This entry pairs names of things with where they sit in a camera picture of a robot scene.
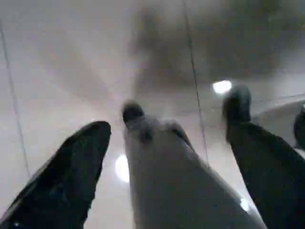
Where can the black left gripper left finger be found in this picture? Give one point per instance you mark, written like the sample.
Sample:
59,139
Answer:
59,186

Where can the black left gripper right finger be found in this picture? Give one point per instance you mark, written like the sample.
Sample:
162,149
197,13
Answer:
274,186

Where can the robot right leg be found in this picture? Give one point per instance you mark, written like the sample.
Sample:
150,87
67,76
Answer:
237,102

